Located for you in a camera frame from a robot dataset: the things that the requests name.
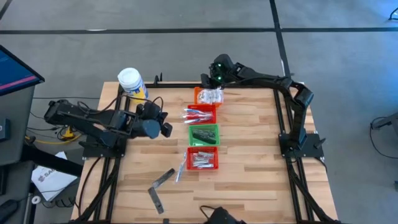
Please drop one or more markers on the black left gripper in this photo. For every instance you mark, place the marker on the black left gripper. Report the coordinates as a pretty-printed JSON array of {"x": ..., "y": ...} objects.
[{"x": 149, "y": 129}]

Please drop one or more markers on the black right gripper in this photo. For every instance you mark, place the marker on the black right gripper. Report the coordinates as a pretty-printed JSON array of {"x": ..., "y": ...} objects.
[{"x": 209, "y": 81}]

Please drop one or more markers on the white vanity pack bag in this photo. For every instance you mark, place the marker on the white vanity pack bag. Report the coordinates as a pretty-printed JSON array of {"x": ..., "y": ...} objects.
[
  {"x": 204, "y": 97},
  {"x": 218, "y": 96}
]

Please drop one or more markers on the blue toothbrush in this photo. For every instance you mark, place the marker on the blue toothbrush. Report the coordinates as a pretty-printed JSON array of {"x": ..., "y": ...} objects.
[{"x": 199, "y": 110}]

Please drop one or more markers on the red toothbrush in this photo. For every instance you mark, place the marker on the red toothbrush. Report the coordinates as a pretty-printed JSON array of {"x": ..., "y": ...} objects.
[{"x": 196, "y": 116}]

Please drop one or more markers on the white toothbrush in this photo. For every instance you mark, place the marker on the white toothbrush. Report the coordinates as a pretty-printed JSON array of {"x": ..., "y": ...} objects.
[{"x": 192, "y": 121}]

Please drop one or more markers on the black comb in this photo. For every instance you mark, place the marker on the black comb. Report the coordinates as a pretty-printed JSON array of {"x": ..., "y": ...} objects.
[
  {"x": 163, "y": 178},
  {"x": 208, "y": 140},
  {"x": 203, "y": 133}
]

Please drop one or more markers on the small blue clear-wrapped item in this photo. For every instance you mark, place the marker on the small blue clear-wrapped item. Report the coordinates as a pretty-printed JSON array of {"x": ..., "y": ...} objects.
[{"x": 199, "y": 158}]

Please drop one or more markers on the small crinkled silver packet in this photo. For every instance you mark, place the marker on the small crinkled silver packet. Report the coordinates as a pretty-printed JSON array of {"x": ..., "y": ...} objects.
[
  {"x": 203, "y": 162},
  {"x": 206, "y": 154},
  {"x": 205, "y": 166}
]

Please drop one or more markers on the grey metal strip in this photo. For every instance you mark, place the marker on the grey metal strip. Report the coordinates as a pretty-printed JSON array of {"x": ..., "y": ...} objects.
[{"x": 156, "y": 202}]

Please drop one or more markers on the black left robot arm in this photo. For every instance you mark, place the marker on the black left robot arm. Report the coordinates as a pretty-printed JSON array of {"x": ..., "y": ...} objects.
[{"x": 93, "y": 124}]

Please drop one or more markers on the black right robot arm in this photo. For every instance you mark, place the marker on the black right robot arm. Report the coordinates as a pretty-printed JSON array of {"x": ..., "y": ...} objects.
[{"x": 298, "y": 118}]

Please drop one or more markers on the orange plastic slotted basket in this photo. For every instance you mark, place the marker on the orange plastic slotted basket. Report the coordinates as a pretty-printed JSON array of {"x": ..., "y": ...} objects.
[{"x": 196, "y": 93}]

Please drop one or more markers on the red plastic slotted basket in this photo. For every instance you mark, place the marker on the red plastic slotted basket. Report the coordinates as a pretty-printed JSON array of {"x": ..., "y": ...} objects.
[
  {"x": 202, "y": 105},
  {"x": 189, "y": 165}
]

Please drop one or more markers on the green plastic slotted basket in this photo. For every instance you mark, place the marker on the green plastic slotted basket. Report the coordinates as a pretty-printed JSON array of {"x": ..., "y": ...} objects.
[{"x": 190, "y": 137}]

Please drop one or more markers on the yellow disinfecting wipes canister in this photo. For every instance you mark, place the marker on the yellow disinfecting wipes canister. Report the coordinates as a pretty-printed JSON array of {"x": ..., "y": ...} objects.
[{"x": 132, "y": 84}]

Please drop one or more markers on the white printed paper sheet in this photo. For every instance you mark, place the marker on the white printed paper sheet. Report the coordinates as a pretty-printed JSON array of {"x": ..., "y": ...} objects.
[{"x": 51, "y": 180}]

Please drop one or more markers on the grey cabinet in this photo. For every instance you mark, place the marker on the grey cabinet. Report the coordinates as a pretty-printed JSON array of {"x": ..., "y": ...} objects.
[{"x": 15, "y": 124}]

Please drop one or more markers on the blue-screen monitor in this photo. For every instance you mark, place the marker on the blue-screen monitor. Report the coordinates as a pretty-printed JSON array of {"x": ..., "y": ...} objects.
[{"x": 15, "y": 71}]

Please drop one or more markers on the grey stand foot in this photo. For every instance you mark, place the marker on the grey stand foot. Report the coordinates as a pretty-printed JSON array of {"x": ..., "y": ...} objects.
[{"x": 385, "y": 121}]

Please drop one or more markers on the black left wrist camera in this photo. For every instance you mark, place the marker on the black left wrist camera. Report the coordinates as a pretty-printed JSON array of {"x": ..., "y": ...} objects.
[{"x": 150, "y": 110}]

